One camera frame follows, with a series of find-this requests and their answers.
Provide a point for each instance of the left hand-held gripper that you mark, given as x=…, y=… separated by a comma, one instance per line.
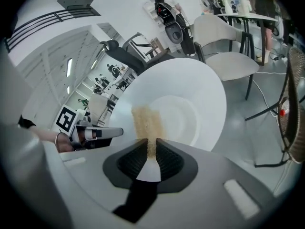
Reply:
x=66, y=120

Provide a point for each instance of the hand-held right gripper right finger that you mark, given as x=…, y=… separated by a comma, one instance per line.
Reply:
x=202, y=175

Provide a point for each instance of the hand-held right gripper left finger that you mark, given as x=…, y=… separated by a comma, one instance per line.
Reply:
x=95, y=170

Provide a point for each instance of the yellow sponge cloth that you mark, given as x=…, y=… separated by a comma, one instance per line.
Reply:
x=147, y=123

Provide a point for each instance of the person's left forearm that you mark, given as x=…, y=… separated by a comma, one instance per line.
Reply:
x=47, y=137

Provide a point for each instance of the silver bangle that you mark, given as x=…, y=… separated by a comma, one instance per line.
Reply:
x=57, y=138

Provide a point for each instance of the long ceiling light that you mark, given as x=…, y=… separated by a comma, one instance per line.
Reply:
x=69, y=67
x=68, y=89

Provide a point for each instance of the black office chair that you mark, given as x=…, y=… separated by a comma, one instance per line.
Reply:
x=126, y=61

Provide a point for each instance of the person's black printed shirt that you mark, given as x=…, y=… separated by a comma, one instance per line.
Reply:
x=26, y=121

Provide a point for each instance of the round white table gold legs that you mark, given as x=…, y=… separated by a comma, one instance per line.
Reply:
x=178, y=77

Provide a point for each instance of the light wooden stool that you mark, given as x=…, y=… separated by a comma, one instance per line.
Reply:
x=156, y=46

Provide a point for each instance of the plastic bottle red label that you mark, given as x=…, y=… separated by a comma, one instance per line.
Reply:
x=283, y=108

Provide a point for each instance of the grey oval pack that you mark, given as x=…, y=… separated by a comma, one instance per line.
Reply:
x=174, y=32

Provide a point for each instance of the black ceiling grille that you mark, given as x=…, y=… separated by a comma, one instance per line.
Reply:
x=59, y=14

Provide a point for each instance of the white rectangular table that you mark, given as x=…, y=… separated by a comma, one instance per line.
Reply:
x=250, y=17

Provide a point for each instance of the white spray bottle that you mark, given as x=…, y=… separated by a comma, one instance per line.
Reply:
x=228, y=7

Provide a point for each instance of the white jug beige lid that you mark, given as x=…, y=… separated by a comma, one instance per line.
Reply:
x=244, y=3

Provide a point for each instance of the white wall shelf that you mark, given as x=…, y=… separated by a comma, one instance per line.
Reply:
x=150, y=8

